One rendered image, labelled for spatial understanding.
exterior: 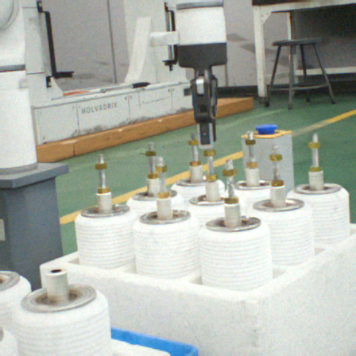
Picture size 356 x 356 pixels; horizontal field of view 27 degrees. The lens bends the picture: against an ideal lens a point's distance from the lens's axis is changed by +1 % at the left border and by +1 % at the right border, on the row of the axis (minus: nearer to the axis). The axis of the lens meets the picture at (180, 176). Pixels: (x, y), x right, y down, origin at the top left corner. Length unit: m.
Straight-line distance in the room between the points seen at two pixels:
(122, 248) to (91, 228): 0.06
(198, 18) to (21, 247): 0.49
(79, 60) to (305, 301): 6.60
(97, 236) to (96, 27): 6.31
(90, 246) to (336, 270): 0.36
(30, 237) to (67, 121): 2.45
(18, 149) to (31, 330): 0.60
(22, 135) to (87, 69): 6.18
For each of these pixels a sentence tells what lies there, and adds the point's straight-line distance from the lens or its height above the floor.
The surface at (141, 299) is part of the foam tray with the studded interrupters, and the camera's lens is 1.04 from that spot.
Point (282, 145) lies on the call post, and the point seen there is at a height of 0.29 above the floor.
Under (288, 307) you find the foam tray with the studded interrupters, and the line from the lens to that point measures 1.00.
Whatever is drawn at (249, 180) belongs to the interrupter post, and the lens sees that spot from 1.25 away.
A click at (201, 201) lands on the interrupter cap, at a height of 0.25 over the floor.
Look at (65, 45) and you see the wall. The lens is 7.63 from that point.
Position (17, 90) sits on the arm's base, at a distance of 1.31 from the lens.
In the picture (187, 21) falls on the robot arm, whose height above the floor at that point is 0.53.
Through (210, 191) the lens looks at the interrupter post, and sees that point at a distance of 1.16.
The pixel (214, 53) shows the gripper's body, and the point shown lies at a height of 0.48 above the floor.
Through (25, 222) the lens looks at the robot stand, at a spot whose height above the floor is 0.22.
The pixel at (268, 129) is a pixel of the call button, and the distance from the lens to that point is 1.42.
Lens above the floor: 0.50
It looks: 10 degrees down
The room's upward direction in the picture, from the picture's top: 5 degrees counter-clockwise
